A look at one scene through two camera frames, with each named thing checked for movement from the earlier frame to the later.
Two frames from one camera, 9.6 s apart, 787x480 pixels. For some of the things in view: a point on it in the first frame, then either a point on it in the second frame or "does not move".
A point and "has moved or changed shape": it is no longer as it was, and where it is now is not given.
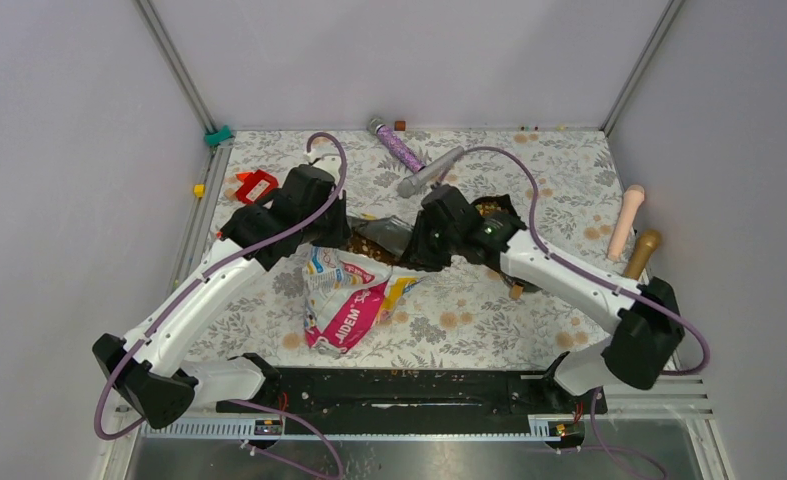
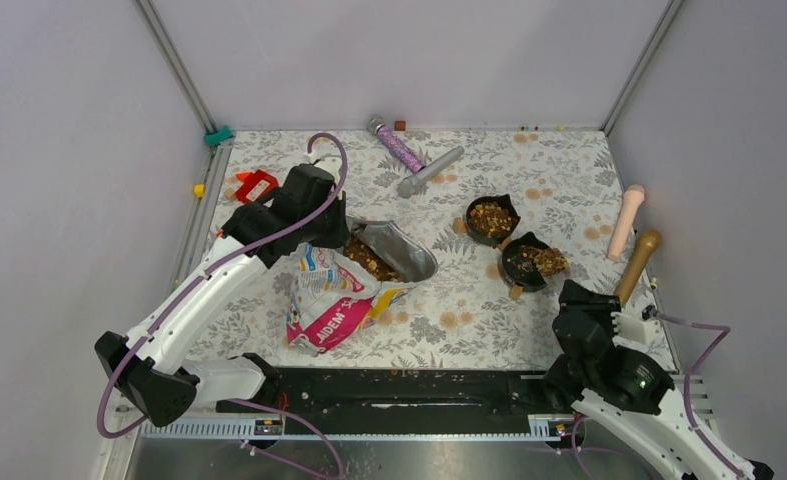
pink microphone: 632,199 does not move
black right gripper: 417,253 -> 574,294
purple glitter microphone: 376,126 does not move
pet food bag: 346,291 has moved or changed shape
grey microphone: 407,187 does not move
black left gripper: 342,232 does not move
